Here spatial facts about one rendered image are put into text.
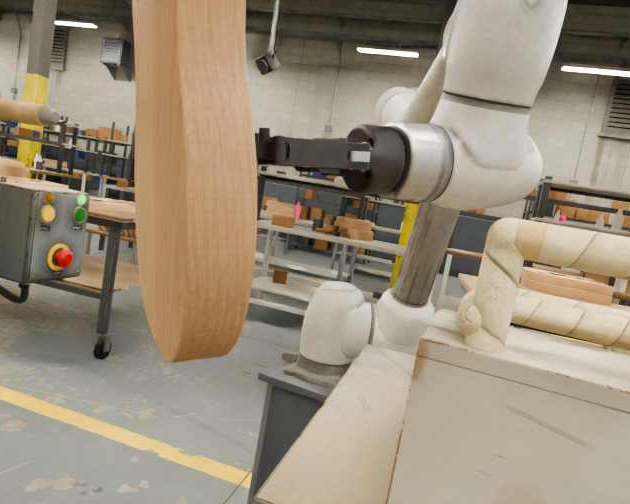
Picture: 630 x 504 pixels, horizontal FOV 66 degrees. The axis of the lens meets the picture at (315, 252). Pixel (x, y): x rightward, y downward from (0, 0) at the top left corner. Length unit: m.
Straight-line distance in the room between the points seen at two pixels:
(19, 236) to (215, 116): 0.88
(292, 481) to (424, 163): 0.35
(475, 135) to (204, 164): 0.34
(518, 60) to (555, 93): 11.53
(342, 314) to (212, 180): 1.06
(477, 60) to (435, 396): 0.34
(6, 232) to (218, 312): 0.89
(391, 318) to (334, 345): 0.17
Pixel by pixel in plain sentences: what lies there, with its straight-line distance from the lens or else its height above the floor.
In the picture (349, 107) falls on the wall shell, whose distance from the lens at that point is 12.19.
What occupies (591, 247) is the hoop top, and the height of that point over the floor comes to 1.20.
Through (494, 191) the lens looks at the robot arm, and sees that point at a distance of 0.60.
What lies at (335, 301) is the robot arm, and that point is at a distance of 1.33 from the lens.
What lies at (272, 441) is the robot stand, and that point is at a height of 0.52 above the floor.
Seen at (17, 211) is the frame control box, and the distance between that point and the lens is 1.16.
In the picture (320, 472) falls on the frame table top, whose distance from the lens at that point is 0.54.
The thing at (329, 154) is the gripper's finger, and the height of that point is 1.24.
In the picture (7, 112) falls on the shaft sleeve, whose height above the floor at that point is 1.25.
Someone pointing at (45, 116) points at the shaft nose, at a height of 1.25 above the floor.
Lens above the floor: 1.20
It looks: 6 degrees down
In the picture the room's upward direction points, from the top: 10 degrees clockwise
